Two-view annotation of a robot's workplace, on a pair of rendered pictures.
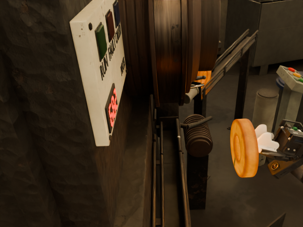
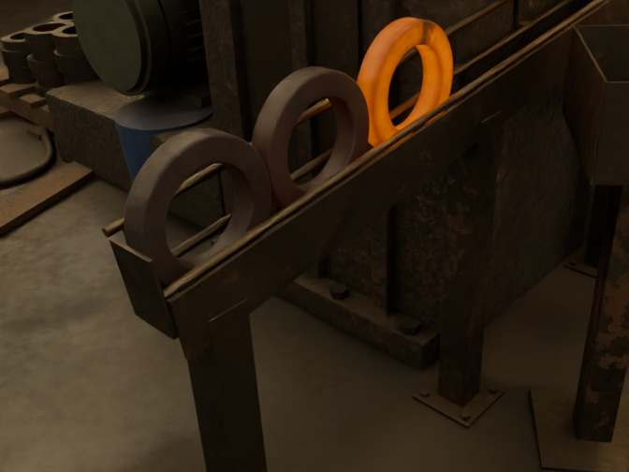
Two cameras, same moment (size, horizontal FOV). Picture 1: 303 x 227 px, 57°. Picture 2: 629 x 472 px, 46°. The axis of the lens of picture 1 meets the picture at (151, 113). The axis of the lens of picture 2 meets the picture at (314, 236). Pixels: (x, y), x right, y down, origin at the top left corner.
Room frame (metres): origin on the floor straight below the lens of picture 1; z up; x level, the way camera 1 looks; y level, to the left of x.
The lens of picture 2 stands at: (-0.77, -0.57, 1.03)
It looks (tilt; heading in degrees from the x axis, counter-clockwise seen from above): 30 degrees down; 42
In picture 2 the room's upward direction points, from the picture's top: 3 degrees counter-clockwise
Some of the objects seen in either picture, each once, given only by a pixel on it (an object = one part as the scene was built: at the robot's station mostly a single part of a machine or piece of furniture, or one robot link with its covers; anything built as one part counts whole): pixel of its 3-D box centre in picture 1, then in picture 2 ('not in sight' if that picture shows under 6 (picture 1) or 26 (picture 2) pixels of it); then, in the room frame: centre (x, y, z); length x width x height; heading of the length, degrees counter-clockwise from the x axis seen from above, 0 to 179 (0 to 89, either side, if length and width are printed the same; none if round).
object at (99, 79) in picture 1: (108, 56); not in sight; (0.45, 0.07, 1.15); 0.26 x 0.02 x 0.18; 176
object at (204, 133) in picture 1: (195, 165); not in sight; (1.10, -0.22, 0.27); 0.22 x 0.13 x 0.53; 176
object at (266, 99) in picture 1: (261, 129); not in sight; (1.38, -0.68, 0.26); 0.12 x 0.12 x 0.52
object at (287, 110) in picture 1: (286, 118); not in sight; (1.42, -0.84, 0.31); 0.24 x 0.16 x 0.62; 176
